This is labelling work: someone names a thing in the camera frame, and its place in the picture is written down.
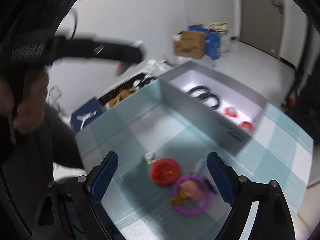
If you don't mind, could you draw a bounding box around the brown cardboard box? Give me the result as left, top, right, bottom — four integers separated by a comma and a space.
172, 31, 206, 59

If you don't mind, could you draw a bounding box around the round red white badge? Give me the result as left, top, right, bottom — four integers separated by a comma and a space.
151, 158, 181, 186

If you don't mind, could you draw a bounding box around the white cloth bag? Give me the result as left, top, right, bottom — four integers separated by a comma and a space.
206, 22, 231, 56

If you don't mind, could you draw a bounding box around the grey phone box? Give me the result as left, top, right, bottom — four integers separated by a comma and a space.
158, 61, 268, 154

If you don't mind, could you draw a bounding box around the blue jordan shoe box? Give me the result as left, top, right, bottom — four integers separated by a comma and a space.
71, 98, 104, 133

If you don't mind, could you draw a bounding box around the left hand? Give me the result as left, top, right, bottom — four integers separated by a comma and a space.
1, 71, 49, 134

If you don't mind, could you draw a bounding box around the blue cardboard box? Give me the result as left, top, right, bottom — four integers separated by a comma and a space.
188, 25, 221, 60

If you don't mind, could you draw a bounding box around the purple ring pig toy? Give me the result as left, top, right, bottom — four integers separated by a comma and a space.
170, 175, 212, 216

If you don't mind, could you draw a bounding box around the brown boot pair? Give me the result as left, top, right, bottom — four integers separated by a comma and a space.
108, 88, 137, 109

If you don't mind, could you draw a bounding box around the grey brown door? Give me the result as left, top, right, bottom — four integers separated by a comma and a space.
240, 0, 284, 59

